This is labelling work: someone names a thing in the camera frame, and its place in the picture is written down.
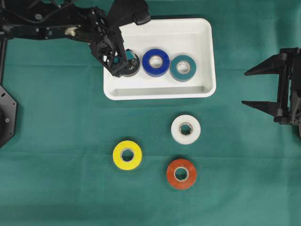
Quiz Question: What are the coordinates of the white plastic case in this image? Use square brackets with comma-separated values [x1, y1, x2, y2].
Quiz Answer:
[103, 18, 216, 100]

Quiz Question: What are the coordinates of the blue tape roll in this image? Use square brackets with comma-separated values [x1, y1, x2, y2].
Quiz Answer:
[142, 48, 170, 77]

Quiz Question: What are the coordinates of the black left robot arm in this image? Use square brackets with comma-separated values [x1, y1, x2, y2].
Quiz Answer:
[0, 0, 151, 77]

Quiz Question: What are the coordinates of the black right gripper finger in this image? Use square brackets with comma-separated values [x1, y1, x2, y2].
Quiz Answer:
[241, 101, 289, 117]
[244, 53, 292, 76]

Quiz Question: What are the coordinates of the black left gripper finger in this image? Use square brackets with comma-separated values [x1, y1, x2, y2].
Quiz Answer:
[126, 49, 135, 67]
[107, 56, 124, 77]

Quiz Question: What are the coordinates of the black tape roll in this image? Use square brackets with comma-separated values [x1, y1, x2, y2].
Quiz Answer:
[122, 52, 140, 77]

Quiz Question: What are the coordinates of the green tape roll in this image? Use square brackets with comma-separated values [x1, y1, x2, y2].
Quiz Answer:
[170, 55, 197, 82]

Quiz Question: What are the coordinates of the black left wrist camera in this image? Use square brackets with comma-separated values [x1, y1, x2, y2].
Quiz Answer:
[107, 0, 151, 27]

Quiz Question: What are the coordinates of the red tape roll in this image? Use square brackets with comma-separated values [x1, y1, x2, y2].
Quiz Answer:
[166, 159, 197, 190]

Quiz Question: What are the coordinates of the green table cloth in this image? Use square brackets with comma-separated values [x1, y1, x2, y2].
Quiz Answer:
[0, 0, 301, 226]

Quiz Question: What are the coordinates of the yellow tape roll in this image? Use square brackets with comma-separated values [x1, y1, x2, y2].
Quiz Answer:
[112, 140, 143, 170]

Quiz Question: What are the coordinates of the white tape roll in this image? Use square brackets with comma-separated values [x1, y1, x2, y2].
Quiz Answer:
[171, 115, 201, 145]

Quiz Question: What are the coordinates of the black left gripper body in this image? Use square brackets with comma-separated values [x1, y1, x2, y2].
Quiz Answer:
[81, 7, 128, 71]

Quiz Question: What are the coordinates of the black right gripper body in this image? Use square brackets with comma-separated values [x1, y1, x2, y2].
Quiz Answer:
[273, 48, 301, 137]

